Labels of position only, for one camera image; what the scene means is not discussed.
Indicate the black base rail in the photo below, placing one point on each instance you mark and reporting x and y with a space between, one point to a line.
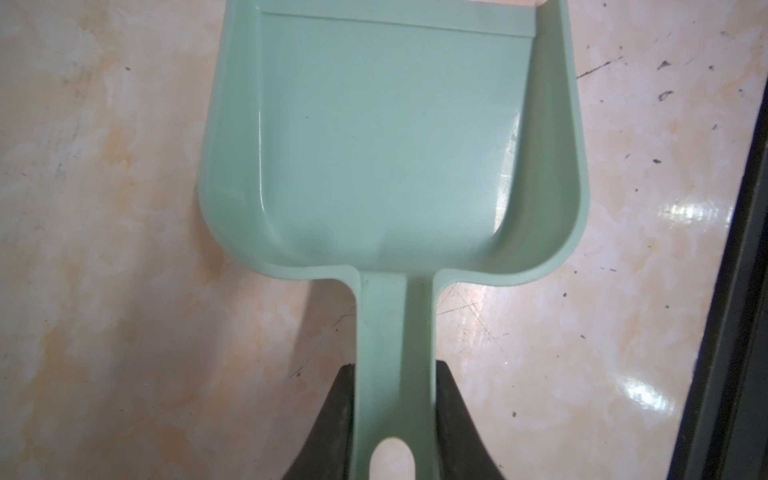
723 431

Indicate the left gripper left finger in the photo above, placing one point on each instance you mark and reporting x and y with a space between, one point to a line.
326 451

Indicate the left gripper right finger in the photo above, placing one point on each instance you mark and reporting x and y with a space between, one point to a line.
462 454

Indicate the green dustpan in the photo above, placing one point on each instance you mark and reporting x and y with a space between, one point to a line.
398 147

